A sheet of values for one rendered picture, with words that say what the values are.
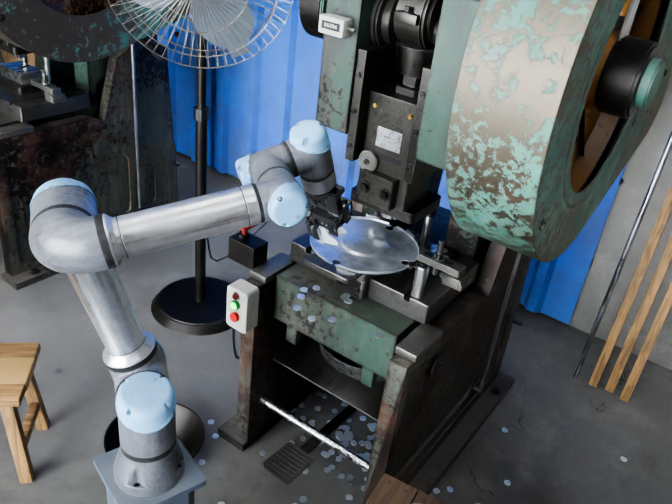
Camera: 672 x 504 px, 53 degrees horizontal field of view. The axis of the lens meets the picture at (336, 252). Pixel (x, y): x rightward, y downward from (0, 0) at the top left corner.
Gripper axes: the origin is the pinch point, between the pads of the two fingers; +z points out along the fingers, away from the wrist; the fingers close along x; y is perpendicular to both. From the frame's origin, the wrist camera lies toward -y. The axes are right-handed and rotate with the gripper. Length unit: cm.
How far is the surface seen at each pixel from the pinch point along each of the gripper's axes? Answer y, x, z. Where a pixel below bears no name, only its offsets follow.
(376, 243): 4.1, 14.6, 15.6
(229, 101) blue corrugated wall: -158, 120, 101
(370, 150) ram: -2.7, 26.6, -4.8
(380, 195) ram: 4.0, 19.1, 1.4
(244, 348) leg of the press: -24, -18, 44
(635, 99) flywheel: 53, 40, -29
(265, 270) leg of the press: -22.8, -2.2, 23.6
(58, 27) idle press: -129, 34, -5
